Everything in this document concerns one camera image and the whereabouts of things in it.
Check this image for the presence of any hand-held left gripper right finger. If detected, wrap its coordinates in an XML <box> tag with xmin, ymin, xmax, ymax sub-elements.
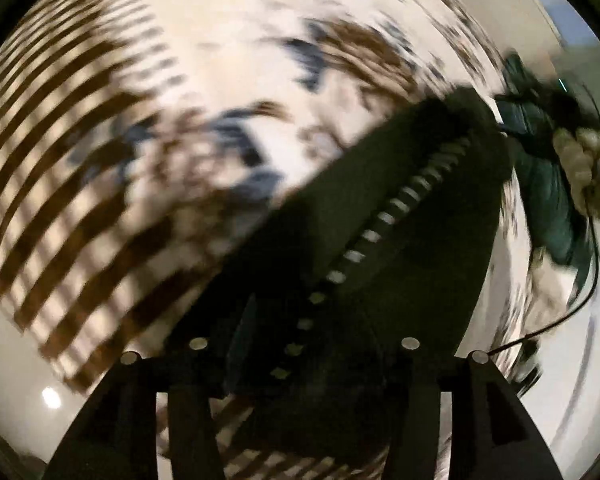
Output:
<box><xmin>380</xmin><ymin>336</ymin><xmax>567</xmax><ymax>480</ymax></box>

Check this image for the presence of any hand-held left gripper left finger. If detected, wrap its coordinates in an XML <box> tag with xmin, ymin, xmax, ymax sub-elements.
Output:
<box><xmin>42</xmin><ymin>294</ymin><xmax>261</xmax><ymax>480</ymax></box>

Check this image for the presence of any black cable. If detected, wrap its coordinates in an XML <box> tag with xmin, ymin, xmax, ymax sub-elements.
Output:
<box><xmin>487</xmin><ymin>79</ymin><xmax>600</xmax><ymax>357</ymax></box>

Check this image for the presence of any black garment with white buttons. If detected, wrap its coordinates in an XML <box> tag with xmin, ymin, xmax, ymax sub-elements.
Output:
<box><xmin>167</xmin><ymin>85</ymin><xmax>517</xmax><ymax>463</ymax></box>

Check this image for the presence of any person's right hand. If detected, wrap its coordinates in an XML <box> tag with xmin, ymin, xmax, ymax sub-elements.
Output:
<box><xmin>551</xmin><ymin>126</ymin><xmax>600</xmax><ymax>235</ymax></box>

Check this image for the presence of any striped printed blanket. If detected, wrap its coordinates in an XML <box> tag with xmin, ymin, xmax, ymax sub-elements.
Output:
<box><xmin>0</xmin><ymin>0</ymin><xmax>556</xmax><ymax>480</ymax></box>

